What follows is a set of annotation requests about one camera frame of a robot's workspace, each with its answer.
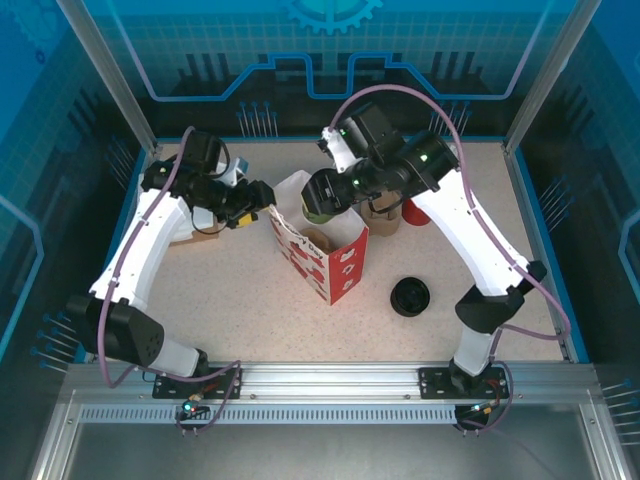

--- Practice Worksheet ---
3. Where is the red and white paper bag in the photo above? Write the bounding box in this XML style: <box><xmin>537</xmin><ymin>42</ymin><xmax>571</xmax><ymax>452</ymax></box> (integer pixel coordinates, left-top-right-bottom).
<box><xmin>268</xmin><ymin>169</ymin><xmax>370</xmax><ymax>306</ymax></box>

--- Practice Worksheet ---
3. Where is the brown pulp cup carrier stack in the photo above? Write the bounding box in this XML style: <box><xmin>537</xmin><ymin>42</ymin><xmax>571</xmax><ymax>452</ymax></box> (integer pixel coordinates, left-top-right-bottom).
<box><xmin>360</xmin><ymin>192</ymin><xmax>404</xmax><ymax>237</ymax></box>

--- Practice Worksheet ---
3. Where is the red straw holder cup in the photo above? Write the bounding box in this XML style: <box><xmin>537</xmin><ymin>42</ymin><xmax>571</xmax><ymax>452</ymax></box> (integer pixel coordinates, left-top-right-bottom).
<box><xmin>402</xmin><ymin>197</ymin><xmax>432</xmax><ymax>226</ymax></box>

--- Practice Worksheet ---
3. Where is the black cup lid stack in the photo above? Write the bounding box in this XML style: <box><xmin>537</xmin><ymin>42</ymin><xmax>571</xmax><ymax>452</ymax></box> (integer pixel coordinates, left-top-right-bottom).
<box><xmin>390</xmin><ymin>277</ymin><xmax>431</xmax><ymax>317</ymax></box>

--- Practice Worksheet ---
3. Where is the small LED circuit board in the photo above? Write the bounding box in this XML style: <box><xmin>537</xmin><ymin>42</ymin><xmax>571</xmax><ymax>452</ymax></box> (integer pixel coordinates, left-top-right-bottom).
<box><xmin>174</xmin><ymin>397</ymin><xmax>209</xmax><ymax>421</ymax></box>
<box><xmin>464</xmin><ymin>399</ymin><xmax>501</xmax><ymax>419</ymax></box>

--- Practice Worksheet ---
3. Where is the aluminium frame post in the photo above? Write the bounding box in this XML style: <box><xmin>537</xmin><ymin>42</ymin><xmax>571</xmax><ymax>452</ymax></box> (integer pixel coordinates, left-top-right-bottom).
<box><xmin>54</xmin><ymin>0</ymin><xmax>164</xmax><ymax>156</ymax></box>
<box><xmin>502</xmin><ymin>0</ymin><xmax>604</xmax><ymax>156</ymax></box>

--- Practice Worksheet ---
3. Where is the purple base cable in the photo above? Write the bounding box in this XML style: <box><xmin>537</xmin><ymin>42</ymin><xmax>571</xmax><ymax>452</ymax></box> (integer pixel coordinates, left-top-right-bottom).
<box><xmin>455</xmin><ymin>362</ymin><xmax>517</xmax><ymax>435</ymax></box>
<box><xmin>174</xmin><ymin>362</ymin><xmax>244</xmax><ymax>435</ymax></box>

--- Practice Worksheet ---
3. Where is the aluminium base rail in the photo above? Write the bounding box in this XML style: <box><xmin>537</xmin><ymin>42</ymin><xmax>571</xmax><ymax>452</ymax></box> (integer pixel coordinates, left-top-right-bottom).
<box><xmin>64</xmin><ymin>360</ymin><xmax>601</xmax><ymax>404</ymax></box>

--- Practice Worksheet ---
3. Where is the grey slotted cable duct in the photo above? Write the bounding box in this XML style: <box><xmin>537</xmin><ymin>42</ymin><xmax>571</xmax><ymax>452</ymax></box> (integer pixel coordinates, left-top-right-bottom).
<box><xmin>79</xmin><ymin>403</ymin><xmax>511</xmax><ymax>426</ymax></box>

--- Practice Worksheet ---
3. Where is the aluminium frame beam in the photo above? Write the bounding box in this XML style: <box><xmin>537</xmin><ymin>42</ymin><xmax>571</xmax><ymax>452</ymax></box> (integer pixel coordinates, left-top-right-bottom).
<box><xmin>577</xmin><ymin>392</ymin><xmax>634</xmax><ymax>480</ymax></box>
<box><xmin>27</xmin><ymin>392</ymin><xmax>84</xmax><ymax>480</ymax></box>

